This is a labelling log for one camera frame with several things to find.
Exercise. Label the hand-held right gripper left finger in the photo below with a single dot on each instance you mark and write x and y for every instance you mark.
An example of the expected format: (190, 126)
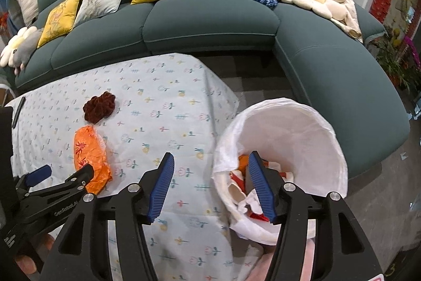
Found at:
(161, 188)

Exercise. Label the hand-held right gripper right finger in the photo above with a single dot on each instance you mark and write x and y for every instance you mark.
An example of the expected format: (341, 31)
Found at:
(261, 188)

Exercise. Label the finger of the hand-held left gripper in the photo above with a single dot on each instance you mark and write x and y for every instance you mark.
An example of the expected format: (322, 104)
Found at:
(37, 175)
(77, 180)

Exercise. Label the orange plastic bag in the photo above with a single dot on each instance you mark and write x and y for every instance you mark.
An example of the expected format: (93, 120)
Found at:
(90, 156)

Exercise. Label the white-lined trash bin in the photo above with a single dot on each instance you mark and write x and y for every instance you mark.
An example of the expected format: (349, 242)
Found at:
(296, 136)

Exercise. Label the person's left hand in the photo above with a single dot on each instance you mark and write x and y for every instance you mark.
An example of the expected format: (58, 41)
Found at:
(29, 264)

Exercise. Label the white crumpled paper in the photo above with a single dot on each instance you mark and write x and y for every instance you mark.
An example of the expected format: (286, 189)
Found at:
(243, 198)

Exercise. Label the orange wrapper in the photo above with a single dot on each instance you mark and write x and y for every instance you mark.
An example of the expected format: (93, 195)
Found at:
(244, 164)

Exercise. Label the black marker pen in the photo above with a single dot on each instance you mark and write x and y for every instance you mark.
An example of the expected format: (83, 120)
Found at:
(18, 111)

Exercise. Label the dark red scrunchie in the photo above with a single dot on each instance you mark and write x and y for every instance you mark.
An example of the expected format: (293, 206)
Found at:
(98, 106)

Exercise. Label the person's pink pants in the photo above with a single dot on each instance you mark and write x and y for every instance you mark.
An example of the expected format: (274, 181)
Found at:
(259, 267)

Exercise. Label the floral tablecloth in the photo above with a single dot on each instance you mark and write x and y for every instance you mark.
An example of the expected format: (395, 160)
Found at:
(164, 109)

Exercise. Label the grey plush toy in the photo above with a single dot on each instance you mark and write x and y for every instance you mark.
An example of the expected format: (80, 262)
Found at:
(28, 50)

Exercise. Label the teal sectional sofa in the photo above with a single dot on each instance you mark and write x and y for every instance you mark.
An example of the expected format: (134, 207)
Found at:
(210, 24)

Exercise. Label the potted green plant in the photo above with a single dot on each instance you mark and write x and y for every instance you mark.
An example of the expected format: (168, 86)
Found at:
(393, 63)

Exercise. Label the beige blanket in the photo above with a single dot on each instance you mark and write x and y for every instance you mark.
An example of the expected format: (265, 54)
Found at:
(348, 22)

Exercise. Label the purple orchid flowers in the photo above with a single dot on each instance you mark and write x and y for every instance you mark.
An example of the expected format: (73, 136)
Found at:
(414, 50)

